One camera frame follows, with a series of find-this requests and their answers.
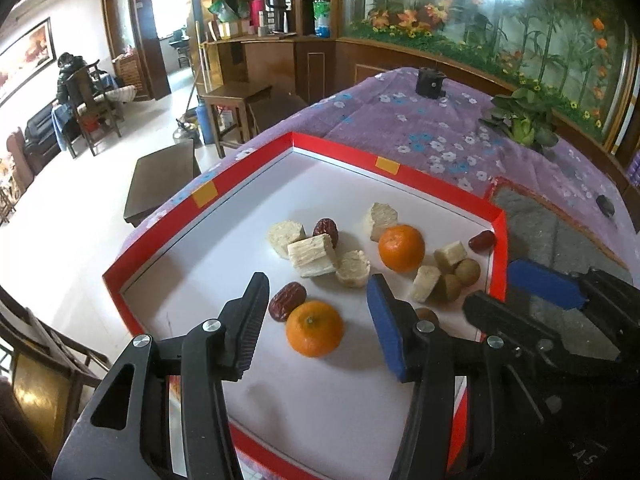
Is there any black thermos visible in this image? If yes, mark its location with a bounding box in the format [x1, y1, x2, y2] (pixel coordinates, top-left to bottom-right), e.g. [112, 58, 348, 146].
[264, 0, 289, 33]

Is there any wooden chair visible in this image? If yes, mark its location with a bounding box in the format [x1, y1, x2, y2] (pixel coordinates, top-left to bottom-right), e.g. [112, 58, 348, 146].
[65, 60, 126, 158]

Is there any grey felt mat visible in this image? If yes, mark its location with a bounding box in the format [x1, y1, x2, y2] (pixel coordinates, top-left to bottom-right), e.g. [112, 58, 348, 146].
[485, 177, 640, 288]

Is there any green potted plant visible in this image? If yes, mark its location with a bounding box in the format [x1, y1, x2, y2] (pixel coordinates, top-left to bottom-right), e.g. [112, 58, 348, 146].
[479, 87, 560, 148]

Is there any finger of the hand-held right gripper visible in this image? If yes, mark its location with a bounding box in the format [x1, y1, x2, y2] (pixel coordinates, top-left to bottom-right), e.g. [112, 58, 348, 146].
[462, 291, 624, 377]
[507, 258, 640, 327]

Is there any framed wall painting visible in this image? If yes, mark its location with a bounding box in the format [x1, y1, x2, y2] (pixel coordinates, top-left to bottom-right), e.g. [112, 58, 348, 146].
[0, 16, 56, 106]

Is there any small black device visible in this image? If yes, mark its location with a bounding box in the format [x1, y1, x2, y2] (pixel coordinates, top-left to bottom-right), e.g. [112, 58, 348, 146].
[416, 67, 447, 98]

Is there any wooden stool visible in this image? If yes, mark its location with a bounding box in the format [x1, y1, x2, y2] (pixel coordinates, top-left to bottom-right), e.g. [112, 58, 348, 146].
[199, 81, 273, 158]

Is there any black sofa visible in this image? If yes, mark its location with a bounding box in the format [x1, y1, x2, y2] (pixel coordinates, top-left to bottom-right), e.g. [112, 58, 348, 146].
[22, 100, 66, 161]

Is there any wooden armchair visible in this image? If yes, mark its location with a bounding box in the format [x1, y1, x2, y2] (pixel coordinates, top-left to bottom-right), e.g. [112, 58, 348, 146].
[0, 285, 113, 480]

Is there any green plastic bottle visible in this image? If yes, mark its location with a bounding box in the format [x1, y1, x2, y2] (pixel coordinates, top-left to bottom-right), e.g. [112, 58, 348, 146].
[312, 0, 332, 38]

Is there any red gift box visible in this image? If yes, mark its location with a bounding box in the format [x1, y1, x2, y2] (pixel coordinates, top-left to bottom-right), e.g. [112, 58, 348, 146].
[102, 131, 510, 480]

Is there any green bag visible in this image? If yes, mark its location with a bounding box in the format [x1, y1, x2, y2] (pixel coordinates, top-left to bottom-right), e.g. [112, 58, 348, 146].
[207, 0, 238, 23]

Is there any wooden side counter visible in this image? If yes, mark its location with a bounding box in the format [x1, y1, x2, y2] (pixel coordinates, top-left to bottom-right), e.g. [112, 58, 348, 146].
[197, 30, 346, 111]

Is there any floral glass partition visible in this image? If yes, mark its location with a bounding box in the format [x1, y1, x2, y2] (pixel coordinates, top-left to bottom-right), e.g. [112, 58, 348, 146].
[340, 0, 640, 143]

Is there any orange mandarin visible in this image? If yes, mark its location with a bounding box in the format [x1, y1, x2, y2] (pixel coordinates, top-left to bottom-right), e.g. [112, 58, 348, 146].
[378, 224, 427, 274]
[286, 300, 346, 359]

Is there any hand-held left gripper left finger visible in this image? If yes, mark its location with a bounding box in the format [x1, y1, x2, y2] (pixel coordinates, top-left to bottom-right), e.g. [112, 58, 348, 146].
[52, 271, 271, 480]

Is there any dark wooden coffee table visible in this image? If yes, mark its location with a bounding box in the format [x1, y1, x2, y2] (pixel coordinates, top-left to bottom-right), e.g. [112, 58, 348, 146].
[122, 137, 203, 228]

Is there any blue bottle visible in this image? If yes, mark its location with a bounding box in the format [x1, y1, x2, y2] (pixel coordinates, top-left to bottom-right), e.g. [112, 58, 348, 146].
[195, 102, 213, 146]

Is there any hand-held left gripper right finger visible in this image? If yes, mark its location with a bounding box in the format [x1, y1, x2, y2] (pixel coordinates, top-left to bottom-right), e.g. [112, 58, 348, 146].
[366, 274, 588, 480]

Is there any purple floral bedsheet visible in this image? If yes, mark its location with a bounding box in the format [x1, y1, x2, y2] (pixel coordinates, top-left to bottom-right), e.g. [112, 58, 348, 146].
[135, 66, 640, 273]

